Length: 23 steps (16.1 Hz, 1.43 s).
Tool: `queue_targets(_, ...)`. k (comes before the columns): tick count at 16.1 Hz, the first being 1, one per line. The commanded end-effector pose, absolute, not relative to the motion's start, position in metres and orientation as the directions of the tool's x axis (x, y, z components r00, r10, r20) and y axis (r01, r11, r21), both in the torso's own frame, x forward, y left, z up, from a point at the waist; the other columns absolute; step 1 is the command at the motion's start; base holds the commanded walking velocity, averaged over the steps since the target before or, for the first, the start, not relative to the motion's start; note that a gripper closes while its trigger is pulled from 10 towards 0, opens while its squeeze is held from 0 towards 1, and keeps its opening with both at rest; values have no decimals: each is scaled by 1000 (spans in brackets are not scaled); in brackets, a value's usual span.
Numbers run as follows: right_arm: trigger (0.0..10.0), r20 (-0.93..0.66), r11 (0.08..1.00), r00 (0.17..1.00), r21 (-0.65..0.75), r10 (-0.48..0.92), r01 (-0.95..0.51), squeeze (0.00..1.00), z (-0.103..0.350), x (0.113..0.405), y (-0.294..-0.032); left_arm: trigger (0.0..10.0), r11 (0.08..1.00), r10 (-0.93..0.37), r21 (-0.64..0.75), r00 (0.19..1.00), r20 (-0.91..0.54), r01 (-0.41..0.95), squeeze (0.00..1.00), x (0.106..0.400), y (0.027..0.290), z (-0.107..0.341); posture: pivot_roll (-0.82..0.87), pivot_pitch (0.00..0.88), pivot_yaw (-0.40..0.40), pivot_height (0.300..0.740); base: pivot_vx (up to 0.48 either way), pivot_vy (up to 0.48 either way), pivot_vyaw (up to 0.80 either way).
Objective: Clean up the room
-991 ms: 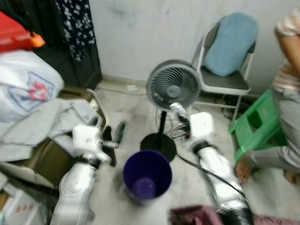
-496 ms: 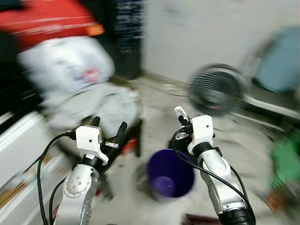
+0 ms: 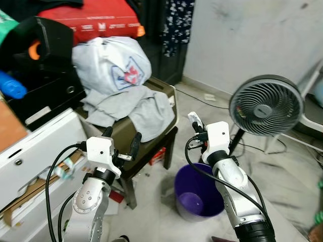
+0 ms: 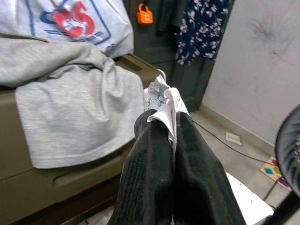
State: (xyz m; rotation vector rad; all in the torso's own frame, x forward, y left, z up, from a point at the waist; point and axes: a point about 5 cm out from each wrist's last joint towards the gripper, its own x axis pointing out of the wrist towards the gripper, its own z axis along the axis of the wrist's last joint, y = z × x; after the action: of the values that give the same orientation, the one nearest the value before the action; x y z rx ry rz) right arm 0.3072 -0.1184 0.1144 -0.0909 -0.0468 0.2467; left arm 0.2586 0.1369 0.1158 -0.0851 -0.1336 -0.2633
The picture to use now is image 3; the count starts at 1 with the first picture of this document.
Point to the white metal chair frame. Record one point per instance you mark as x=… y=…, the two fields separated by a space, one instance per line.
x=309 y=96

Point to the dark floral garment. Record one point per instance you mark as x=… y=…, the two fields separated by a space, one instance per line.
x=177 y=25

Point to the green bag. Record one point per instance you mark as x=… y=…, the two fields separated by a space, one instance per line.
x=7 y=27

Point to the green plastic stool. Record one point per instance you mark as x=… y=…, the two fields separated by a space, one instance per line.
x=319 y=201

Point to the small red packet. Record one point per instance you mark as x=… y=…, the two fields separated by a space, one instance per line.
x=116 y=196

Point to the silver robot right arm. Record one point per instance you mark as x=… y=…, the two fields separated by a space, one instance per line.
x=237 y=191

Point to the white drawer unit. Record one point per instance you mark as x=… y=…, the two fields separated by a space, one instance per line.
x=35 y=151

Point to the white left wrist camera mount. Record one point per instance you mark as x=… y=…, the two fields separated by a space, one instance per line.
x=98 y=151

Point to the red box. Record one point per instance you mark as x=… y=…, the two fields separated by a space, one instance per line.
x=157 y=157

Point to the blue bottle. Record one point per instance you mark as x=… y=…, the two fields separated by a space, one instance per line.
x=12 y=86

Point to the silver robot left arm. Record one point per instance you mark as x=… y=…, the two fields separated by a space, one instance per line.
x=88 y=201

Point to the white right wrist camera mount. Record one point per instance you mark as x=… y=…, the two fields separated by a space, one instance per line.
x=218 y=138

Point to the olive brown stool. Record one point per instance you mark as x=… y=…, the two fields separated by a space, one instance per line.
x=121 y=130

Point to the dark grey floor fan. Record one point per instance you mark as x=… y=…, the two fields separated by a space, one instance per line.
x=267 y=108

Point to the brown cardboard sheet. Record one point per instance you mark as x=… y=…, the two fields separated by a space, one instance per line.
x=30 y=196

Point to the black drawer cabinet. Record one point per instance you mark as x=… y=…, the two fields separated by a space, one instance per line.
x=45 y=93

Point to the white printed plastic bag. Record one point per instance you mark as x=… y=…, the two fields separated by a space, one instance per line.
x=101 y=63

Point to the dark wooden wardrobe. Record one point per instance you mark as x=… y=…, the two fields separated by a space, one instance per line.
x=154 y=55

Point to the purple waste bin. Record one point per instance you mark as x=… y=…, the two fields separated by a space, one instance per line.
x=197 y=199

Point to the orange brown board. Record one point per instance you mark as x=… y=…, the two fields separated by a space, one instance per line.
x=11 y=126

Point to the teal white wrapper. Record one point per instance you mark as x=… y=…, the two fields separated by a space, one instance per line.
x=64 y=171

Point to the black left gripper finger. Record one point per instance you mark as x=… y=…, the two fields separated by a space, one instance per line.
x=136 y=145
x=108 y=132

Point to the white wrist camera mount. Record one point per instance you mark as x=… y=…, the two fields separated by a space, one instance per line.
x=98 y=151
x=218 y=138

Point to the black case with orange knob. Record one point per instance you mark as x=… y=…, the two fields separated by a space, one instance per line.
x=53 y=40

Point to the grey garment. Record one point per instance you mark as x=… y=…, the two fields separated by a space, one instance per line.
x=146 y=113

